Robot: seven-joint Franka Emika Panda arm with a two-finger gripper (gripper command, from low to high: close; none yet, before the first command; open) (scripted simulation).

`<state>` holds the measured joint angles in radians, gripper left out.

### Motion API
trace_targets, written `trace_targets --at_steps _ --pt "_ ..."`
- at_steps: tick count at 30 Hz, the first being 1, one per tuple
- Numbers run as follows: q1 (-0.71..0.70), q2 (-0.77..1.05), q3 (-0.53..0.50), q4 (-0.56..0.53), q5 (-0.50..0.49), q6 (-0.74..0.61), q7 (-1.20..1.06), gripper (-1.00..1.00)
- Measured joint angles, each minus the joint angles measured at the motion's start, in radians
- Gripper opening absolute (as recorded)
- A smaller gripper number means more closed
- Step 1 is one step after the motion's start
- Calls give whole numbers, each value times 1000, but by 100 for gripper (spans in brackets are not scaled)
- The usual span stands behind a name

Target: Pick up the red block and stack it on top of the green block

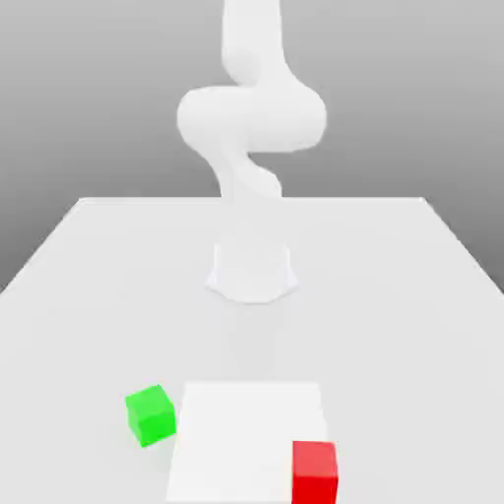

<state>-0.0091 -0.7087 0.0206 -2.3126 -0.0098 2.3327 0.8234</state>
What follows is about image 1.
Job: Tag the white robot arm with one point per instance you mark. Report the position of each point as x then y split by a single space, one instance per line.
252 118

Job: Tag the small green cube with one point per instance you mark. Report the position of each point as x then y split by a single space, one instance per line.
151 416

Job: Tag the small red cube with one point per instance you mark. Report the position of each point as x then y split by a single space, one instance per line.
314 470

